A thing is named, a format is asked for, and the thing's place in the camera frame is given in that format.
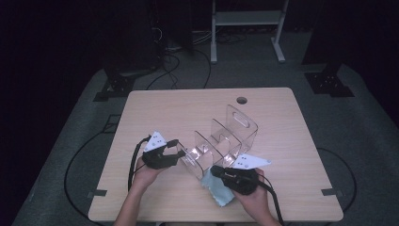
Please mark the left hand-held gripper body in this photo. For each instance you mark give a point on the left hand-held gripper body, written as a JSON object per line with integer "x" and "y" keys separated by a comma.
{"x": 156, "y": 158}

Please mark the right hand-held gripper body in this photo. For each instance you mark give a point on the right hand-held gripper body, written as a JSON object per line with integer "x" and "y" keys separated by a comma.
{"x": 241, "y": 182}

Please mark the light blue cleaning cloth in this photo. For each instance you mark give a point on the light blue cleaning cloth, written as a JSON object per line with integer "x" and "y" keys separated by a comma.
{"x": 218, "y": 191}

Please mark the clear acrylic organizer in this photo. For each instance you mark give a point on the clear acrylic organizer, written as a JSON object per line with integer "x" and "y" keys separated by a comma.
{"x": 219, "y": 141}

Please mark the person's left hand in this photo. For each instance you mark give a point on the person's left hand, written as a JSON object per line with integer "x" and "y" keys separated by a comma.
{"x": 146, "y": 175}

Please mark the person's right hand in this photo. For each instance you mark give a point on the person's right hand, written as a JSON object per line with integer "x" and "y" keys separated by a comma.
{"x": 255, "y": 201}

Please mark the black tape square outline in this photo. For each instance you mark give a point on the black tape square outline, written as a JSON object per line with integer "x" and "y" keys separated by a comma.
{"x": 106, "y": 125}

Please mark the black tape strip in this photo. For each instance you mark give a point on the black tape strip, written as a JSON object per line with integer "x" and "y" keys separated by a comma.
{"x": 332, "y": 192}
{"x": 98, "y": 193}

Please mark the black stand with base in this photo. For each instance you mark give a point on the black stand with base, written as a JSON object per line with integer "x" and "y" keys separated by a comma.
{"x": 117, "y": 84}
{"x": 329, "y": 83}

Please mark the white metal stand frame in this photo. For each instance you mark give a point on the white metal stand frame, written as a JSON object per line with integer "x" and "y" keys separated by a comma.
{"x": 247, "y": 17}

